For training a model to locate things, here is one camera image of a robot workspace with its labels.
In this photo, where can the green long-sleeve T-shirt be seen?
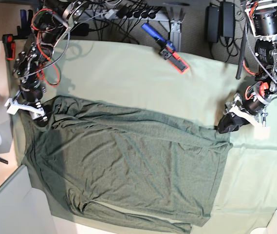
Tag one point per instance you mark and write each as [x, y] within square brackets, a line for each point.
[125, 166]

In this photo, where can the black power strip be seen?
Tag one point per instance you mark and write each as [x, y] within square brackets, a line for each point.
[153, 14]

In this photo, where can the black power adapter pair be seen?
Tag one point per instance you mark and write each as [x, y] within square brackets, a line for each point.
[219, 21]

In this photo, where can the aluminium frame post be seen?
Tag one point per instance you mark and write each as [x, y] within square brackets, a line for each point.
[176, 16]

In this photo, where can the blue orange clamp centre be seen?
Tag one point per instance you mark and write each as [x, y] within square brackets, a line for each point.
[167, 51]

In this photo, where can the black power brick left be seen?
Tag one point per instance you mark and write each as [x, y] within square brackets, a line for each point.
[82, 30]

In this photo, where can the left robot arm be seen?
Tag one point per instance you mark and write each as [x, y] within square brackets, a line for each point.
[258, 57]

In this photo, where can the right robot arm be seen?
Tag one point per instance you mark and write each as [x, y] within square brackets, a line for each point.
[53, 22]

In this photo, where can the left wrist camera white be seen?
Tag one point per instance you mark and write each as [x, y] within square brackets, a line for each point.
[261, 133]

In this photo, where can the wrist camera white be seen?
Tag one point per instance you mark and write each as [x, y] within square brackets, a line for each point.
[261, 133]
[12, 106]

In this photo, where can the blue orange clamp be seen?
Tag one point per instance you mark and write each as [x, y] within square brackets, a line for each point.
[167, 51]
[23, 31]

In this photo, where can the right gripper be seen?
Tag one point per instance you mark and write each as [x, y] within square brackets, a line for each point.
[32, 97]

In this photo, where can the light green table cloth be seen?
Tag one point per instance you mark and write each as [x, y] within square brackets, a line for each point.
[134, 76]

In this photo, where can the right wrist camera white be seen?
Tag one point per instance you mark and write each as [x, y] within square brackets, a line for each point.
[12, 106]

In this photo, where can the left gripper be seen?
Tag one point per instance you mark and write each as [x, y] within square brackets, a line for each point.
[247, 108]

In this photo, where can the blue orange clamp left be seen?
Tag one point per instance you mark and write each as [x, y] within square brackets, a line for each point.
[23, 31]

